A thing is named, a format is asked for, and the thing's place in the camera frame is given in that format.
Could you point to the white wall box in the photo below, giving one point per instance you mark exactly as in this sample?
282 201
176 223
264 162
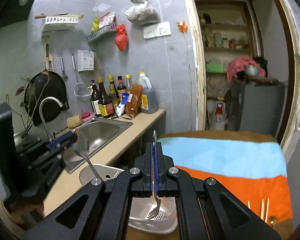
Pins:
85 60

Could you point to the yellow sponge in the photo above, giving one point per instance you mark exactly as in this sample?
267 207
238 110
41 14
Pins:
74 121

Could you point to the dark soy sauce bottle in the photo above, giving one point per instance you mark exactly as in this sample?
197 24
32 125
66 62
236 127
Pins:
105 103

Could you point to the large steel spoon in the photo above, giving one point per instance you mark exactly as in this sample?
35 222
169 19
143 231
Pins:
81 148

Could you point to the white wall socket panel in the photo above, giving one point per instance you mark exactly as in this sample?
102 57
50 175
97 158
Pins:
157 30

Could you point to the orange-brown spice packet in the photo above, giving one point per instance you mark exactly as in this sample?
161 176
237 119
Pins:
134 100

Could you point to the stainless steel sink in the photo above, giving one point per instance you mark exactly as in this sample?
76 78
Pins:
99 132

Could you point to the grey wall shelf rack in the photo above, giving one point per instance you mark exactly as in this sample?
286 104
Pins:
105 30

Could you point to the pink red cloth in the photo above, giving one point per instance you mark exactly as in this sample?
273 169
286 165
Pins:
238 64

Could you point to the black wok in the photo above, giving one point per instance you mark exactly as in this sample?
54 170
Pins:
45 84

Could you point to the red plastic bag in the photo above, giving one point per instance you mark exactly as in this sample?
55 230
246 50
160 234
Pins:
121 39

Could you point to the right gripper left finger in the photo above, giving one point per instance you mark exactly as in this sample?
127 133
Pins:
99 210

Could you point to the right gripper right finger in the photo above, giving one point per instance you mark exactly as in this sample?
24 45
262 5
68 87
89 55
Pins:
205 208

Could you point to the large vinegar jug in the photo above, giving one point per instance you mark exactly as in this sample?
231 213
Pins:
149 102

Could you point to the small metal pot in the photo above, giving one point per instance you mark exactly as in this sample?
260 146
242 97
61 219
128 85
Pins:
251 70

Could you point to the grey cabinet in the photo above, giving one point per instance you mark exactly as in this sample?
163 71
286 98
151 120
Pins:
255 107

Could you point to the white plastic utensil holder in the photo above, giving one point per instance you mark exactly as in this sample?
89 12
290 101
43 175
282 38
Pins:
166 220

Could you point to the green box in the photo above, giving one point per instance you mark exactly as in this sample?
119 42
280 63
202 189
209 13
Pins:
214 67

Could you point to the hanging bag of dried goods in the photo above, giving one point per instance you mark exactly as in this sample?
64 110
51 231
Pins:
142 12

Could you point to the wire mesh strainer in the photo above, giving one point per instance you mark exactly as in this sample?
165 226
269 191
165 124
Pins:
81 92

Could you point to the steel fork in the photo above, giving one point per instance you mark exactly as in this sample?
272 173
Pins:
155 211

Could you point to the striped blue orange brown cloth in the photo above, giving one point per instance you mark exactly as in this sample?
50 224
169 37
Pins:
251 167

